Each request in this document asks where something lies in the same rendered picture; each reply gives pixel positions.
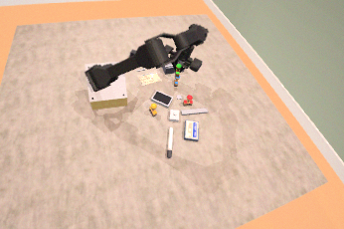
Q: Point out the green-handled rubber stamp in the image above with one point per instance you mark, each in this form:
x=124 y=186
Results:
x=178 y=67

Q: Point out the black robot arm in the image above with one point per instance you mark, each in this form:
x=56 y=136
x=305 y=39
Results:
x=149 y=55

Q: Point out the white taped card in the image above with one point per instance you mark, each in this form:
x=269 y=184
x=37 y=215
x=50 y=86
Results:
x=149 y=78

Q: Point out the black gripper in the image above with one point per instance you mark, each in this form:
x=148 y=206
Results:
x=194 y=64

